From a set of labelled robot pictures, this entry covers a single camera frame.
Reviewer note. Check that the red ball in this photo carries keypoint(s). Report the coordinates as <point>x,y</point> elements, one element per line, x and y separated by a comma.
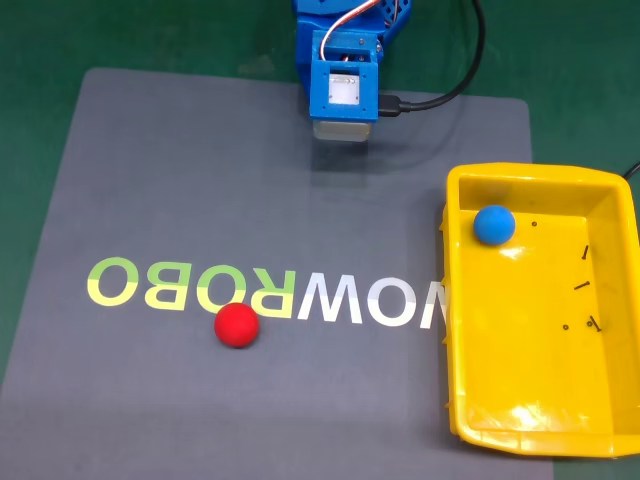
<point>236,325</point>

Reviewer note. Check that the gray mat with lettering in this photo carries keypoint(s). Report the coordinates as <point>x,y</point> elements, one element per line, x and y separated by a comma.
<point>200,200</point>

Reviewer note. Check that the black screw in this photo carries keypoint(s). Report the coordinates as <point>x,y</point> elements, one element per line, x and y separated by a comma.
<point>581,286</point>
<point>593,324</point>
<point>584,253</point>

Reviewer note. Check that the blue camera box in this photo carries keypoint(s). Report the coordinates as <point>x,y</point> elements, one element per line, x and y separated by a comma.
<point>320,102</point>

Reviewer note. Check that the yellow plastic bin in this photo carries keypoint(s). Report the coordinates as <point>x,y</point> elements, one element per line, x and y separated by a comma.
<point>530,350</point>

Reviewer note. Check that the blue ball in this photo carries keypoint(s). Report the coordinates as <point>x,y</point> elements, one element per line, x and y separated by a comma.
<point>494,225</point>

